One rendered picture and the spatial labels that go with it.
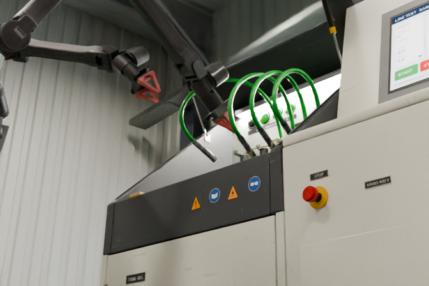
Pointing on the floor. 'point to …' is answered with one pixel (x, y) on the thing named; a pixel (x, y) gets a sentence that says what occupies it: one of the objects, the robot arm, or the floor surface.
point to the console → (362, 173)
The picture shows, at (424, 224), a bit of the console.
